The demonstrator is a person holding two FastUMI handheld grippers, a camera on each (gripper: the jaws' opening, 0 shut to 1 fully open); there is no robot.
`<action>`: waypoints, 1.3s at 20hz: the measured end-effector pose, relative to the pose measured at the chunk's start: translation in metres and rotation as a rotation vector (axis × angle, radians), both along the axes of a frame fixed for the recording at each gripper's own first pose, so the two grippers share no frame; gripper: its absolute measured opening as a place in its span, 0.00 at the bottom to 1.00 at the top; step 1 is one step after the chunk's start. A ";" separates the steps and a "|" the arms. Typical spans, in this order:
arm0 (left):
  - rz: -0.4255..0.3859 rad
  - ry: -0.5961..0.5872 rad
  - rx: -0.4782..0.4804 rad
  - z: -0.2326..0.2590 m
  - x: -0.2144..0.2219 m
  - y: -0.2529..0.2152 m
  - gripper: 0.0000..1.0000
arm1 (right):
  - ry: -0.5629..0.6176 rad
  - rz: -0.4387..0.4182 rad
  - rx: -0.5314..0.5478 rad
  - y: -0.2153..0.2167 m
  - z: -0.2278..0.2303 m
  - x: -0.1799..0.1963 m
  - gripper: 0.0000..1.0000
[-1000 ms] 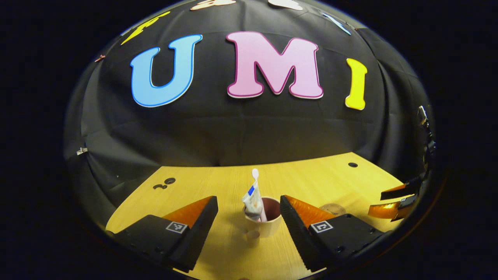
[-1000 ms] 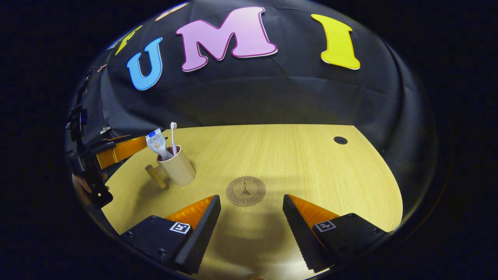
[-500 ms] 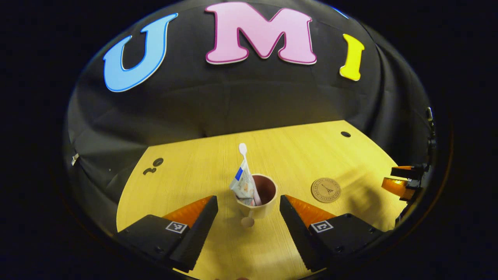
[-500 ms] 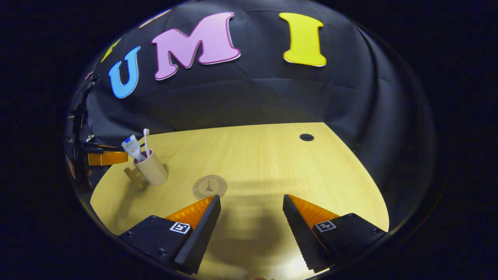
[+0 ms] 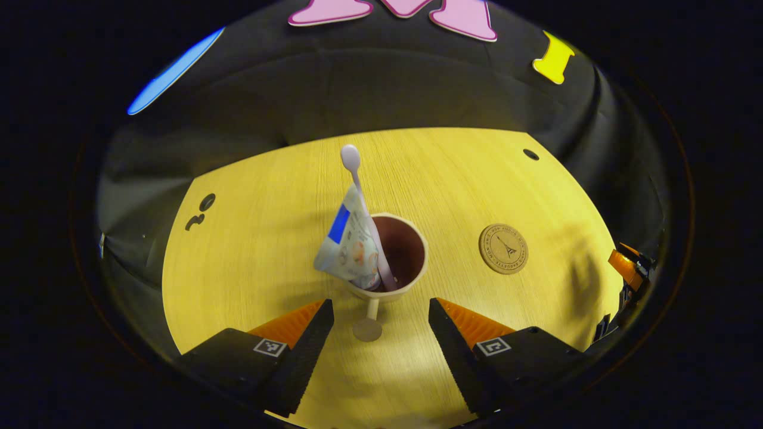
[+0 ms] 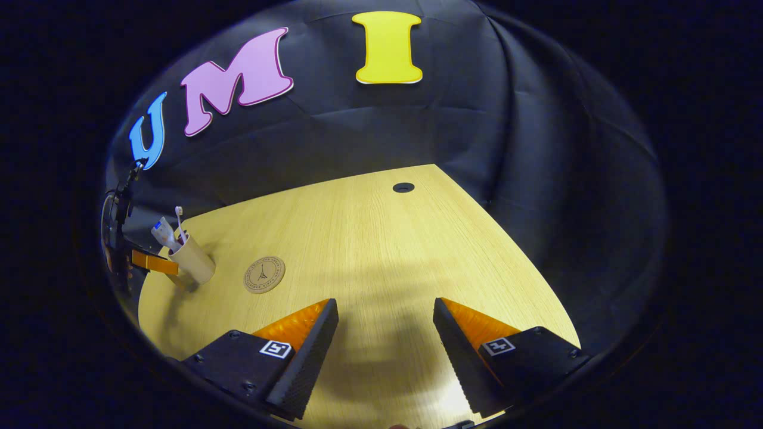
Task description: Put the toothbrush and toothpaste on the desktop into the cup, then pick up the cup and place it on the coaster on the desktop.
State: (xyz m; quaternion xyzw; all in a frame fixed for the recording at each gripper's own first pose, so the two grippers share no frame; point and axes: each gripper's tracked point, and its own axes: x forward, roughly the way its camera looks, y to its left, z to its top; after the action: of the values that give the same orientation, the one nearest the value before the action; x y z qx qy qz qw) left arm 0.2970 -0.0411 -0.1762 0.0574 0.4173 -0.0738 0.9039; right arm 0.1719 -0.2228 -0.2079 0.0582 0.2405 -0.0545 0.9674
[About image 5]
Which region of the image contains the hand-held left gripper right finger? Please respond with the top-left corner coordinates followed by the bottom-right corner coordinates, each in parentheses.
top-left (428, 298), bottom-right (588, 418)

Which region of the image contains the black backdrop cloth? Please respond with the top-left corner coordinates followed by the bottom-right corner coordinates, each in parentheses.
top-left (95, 0), bottom-right (665, 334)

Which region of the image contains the round cork coaster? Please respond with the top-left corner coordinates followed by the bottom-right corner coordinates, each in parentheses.
top-left (479, 223), bottom-right (529, 275)

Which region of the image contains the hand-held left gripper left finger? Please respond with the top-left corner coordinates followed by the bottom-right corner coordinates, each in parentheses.
top-left (179, 299), bottom-right (334, 418)

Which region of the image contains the white toothpaste tube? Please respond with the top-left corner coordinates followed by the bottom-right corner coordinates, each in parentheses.
top-left (314, 185), bottom-right (382, 291)

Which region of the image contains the beige cup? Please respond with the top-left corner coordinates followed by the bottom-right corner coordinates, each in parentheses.
top-left (346, 213), bottom-right (429, 343)

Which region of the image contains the pink toothbrush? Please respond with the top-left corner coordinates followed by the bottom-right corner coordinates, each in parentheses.
top-left (340, 144), bottom-right (398, 293)

